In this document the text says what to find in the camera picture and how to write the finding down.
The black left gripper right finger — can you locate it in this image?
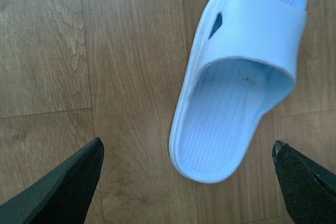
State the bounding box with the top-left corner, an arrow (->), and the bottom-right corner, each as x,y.
272,140 -> 335,223

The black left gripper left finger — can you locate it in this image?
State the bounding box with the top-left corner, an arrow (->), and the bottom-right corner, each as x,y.
1,137 -> 104,223

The light blue slide sandal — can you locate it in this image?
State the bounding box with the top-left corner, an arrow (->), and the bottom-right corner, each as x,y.
169,0 -> 308,184

